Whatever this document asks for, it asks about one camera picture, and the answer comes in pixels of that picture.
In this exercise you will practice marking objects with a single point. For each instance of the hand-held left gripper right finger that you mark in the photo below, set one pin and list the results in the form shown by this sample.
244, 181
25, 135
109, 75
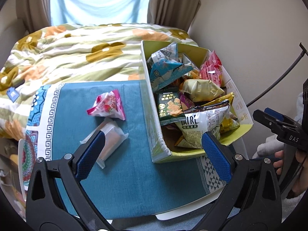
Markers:
216, 156

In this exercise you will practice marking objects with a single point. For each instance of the floral blanket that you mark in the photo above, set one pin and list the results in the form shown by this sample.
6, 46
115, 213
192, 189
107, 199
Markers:
72, 53

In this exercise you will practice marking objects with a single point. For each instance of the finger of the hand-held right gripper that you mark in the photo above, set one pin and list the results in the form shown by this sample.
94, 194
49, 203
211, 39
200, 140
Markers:
264, 120
274, 112

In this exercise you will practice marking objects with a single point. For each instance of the white fleece garment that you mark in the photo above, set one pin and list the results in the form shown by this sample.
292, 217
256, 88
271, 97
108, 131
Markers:
264, 146

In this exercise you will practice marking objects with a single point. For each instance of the person's right hand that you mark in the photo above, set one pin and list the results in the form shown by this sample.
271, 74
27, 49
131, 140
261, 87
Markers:
279, 161

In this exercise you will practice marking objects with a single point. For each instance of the teal patterned tablecloth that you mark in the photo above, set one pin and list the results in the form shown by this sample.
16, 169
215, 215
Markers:
134, 173

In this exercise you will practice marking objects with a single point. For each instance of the pink marshmallow bag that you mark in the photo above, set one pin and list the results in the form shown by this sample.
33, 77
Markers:
211, 67

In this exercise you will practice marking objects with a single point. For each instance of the white chip bag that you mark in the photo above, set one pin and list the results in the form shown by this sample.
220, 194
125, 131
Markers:
199, 125

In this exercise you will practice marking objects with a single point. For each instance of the white strawberry print packet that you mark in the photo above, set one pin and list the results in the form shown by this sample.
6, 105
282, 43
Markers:
108, 103

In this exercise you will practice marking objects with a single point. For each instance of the white round table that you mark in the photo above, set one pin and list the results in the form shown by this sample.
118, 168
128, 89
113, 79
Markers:
173, 215

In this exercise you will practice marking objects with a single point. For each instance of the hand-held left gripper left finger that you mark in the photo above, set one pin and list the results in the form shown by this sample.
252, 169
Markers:
92, 154

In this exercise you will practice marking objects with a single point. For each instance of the orange snack packet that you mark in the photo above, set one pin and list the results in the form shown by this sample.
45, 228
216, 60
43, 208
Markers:
193, 74

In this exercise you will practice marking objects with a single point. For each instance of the dark green cracker packet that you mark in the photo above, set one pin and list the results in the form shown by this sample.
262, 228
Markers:
168, 108

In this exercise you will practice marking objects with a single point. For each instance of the green and white cardboard box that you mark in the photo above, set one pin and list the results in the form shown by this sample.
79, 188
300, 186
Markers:
155, 130

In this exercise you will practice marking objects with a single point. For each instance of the blue tag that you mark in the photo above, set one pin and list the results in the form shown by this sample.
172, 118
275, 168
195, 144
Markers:
12, 93

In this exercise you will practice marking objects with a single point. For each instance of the beige curtain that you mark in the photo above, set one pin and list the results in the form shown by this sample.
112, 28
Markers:
173, 2
33, 4

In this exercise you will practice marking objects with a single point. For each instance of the gold foil snack bag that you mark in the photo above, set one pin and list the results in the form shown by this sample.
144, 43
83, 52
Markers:
231, 125

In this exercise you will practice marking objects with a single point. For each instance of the teal and white snack bag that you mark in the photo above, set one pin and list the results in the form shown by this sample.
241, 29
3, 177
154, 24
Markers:
166, 72

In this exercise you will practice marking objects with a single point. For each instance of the clear pastry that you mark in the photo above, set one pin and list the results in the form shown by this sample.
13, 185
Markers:
113, 137

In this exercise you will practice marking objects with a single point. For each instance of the purple snack packet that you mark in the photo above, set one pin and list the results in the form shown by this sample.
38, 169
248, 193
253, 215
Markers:
186, 102

